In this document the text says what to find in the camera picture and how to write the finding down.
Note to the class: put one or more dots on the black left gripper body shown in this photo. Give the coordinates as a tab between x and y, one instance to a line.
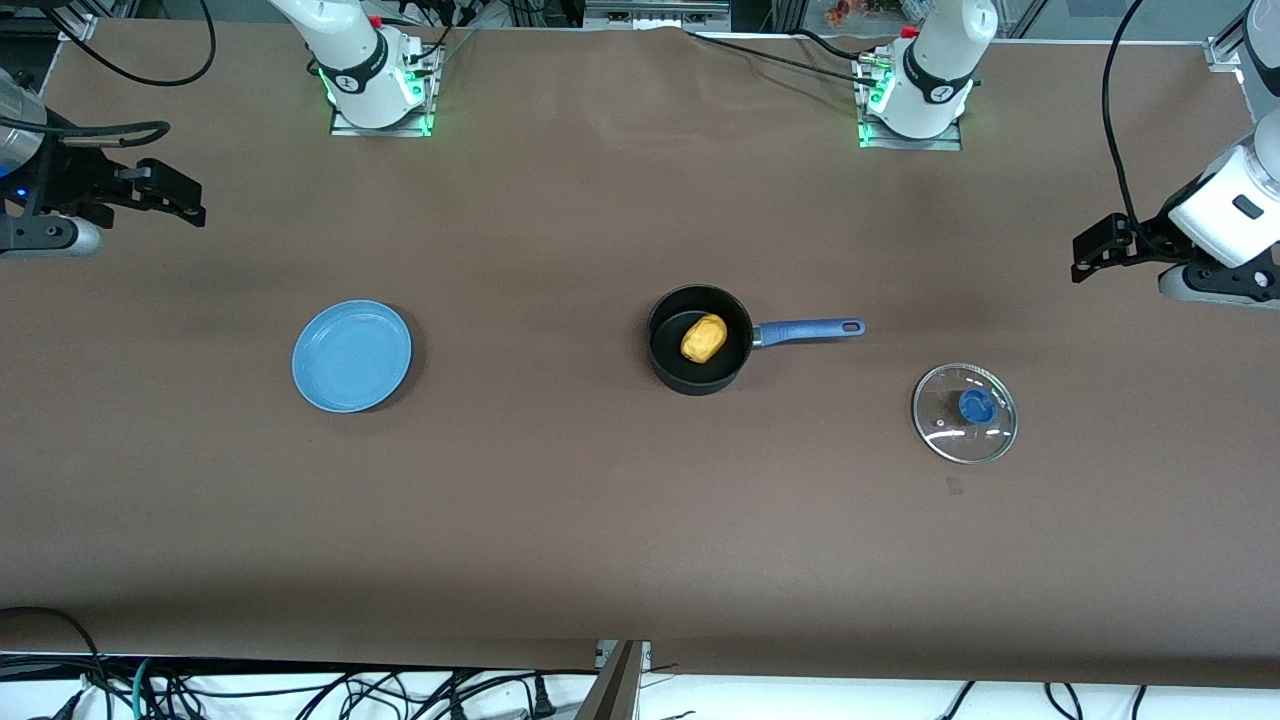
1148	240

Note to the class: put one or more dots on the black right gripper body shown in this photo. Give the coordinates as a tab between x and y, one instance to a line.
62	182

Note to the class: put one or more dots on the glass lid with blue knob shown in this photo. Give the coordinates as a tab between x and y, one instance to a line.
975	405

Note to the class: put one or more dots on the yellow potato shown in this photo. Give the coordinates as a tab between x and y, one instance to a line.
703	338

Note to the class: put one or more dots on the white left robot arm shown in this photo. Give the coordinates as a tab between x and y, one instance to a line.
935	70

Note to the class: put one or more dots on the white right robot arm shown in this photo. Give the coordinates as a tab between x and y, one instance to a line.
350	60

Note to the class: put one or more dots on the blue round plate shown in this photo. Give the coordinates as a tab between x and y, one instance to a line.
352	355

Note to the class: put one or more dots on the orange background object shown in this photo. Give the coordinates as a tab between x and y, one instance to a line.
845	12

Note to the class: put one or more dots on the brown table cover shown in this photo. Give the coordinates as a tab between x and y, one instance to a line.
640	550

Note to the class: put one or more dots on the black power plug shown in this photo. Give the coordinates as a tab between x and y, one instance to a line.
543	700

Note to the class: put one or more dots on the aluminium corner bracket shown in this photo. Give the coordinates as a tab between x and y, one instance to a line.
78	26
1222	55

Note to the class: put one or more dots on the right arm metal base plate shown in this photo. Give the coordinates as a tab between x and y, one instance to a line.
345	129

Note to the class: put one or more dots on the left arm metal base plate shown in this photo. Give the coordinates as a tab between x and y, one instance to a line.
945	144

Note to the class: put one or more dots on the silver metal rail unit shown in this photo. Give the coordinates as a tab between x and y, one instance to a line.
655	15

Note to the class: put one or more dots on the aluminium table frame leg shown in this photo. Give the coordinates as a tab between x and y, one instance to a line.
615	690

